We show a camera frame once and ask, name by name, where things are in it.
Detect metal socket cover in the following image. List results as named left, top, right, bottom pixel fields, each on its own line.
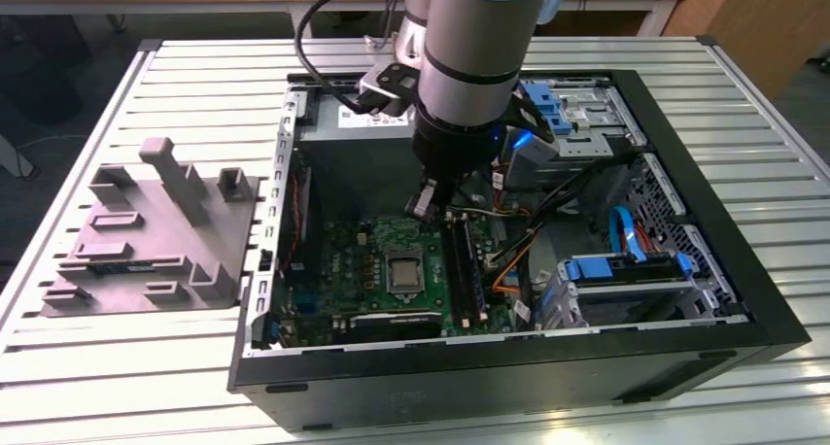
left=384, top=251, right=428, bottom=295

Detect CPU socket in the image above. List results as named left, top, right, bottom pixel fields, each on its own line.
left=381, top=250, right=431, bottom=304

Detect grey power supply unit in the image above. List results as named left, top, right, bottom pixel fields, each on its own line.
left=295, top=92, right=427, bottom=223

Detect metal drive cage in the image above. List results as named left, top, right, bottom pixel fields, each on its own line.
left=501, top=83, right=650, bottom=188

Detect green motherboard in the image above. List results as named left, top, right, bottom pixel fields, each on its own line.
left=277, top=206, right=520, bottom=349

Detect hard disk in blue carrier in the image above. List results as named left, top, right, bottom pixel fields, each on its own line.
left=563, top=253, right=695, bottom=286

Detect black graphics card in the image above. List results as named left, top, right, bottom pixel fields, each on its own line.
left=345, top=310, right=445, bottom=342

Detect grey parts rack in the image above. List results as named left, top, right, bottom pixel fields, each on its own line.
left=37, top=136, right=264, bottom=318

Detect metal disk bay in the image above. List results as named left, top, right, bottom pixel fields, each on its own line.
left=536, top=269, right=747, bottom=329

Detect black PC case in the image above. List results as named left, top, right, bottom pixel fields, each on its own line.
left=225, top=68, right=812, bottom=434

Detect wooden cabinet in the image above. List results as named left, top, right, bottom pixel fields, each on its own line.
left=664, top=0, right=830, bottom=101

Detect dark RAM stick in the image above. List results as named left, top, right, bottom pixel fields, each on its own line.
left=86, top=259, right=163, bottom=277

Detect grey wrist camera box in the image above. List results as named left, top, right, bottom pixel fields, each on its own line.
left=355, top=61, right=420, bottom=119

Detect blue plastic drive bracket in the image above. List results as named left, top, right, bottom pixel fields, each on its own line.
left=524, top=83, right=567, bottom=136

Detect black cable bundle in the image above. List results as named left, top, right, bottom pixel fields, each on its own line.
left=484, top=151, right=640, bottom=271

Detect black hanging cable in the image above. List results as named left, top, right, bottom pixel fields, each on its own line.
left=361, top=0, right=401, bottom=53

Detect orange wires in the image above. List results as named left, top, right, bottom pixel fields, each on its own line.
left=488, top=264, right=520, bottom=298

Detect light blue wire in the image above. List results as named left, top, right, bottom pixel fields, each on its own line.
left=608, top=204, right=650, bottom=265

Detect black looping arm cable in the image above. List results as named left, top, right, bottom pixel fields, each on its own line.
left=293, top=0, right=384, bottom=112

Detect red wire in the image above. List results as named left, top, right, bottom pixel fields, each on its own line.
left=631, top=219, right=668, bottom=257

